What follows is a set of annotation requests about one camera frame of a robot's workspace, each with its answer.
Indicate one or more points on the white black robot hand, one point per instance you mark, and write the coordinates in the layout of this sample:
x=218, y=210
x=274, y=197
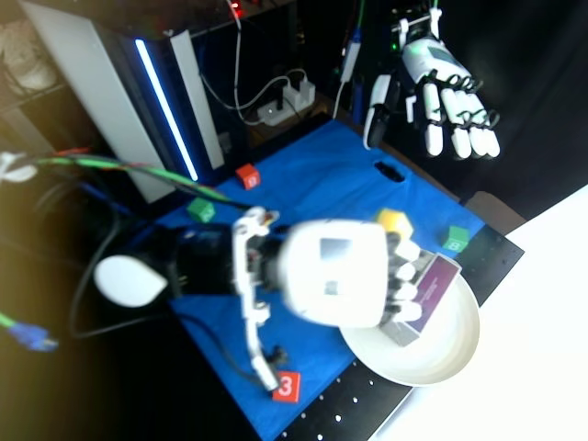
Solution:
x=434, y=57
x=335, y=275

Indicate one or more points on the purple box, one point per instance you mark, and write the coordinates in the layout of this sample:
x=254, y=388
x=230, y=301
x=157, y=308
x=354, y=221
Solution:
x=434, y=289

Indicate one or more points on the yellow block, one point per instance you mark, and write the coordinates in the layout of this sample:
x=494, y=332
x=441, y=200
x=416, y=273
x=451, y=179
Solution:
x=390, y=220

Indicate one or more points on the white plate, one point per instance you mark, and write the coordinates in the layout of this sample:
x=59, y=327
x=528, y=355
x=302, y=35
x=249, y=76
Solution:
x=441, y=349

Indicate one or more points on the blue cloth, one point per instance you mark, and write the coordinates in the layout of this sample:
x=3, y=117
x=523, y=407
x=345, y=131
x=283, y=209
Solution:
x=312, y=184

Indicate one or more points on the red block number three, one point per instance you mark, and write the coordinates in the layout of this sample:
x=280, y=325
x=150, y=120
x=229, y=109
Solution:
x=287, y=387

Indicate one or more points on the green block number eight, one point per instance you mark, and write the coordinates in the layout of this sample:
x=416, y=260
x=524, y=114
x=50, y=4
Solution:
x=455, y=239

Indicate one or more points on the red number block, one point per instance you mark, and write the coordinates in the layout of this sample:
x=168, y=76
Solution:
x=248, y=177

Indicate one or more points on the green block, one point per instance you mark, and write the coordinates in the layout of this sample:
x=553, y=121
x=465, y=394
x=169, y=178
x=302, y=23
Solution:
x=201, y=211

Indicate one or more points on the white power strip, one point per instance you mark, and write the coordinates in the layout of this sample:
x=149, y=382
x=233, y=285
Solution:
x=287, y=103

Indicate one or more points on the brown cardboard piece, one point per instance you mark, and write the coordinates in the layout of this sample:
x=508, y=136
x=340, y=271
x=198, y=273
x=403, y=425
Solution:
x=498, y=211

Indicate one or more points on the white computer tower blue light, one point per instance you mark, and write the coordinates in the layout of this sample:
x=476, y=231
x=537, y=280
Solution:
x=115, y=92

